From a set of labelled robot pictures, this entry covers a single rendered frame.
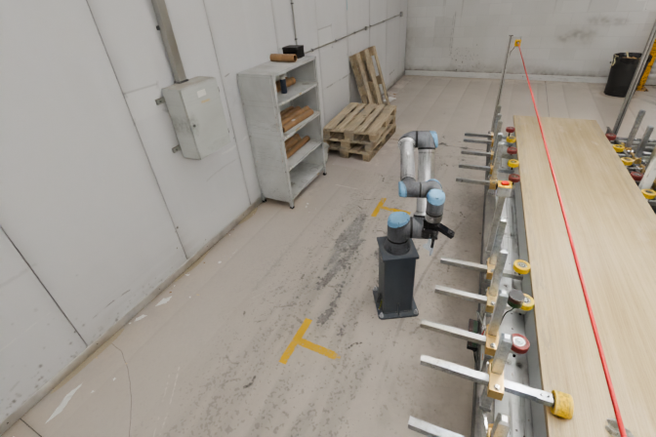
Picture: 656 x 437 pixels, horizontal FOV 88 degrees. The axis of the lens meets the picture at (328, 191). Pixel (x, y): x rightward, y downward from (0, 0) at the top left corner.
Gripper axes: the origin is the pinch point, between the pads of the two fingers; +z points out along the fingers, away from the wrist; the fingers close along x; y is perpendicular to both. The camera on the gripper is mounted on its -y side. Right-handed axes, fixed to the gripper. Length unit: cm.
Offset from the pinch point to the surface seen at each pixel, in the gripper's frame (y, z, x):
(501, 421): -38, -16, 90
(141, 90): 225, -74, -10
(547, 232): -58, 4, -43
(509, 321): -45, 32, 8
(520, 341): -46, 3, 43
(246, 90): 216, -45, -116
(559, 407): -58, -3, 69
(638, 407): -84, 4, 53
